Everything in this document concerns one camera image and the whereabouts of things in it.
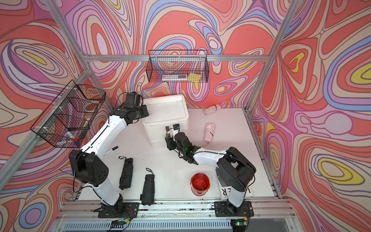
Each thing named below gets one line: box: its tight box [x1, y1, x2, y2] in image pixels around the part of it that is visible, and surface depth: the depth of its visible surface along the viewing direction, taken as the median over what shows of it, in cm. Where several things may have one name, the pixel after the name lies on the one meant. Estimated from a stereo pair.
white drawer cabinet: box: [142, 94, 190, 148], surface depth 88 cm
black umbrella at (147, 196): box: [140, 167, 156, 206], surface depth 80 cm
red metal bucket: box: [189, 172, 211, 197], surface depth 76 cm
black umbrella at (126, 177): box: [118, 156, 134, 190], surface depth 84 cm
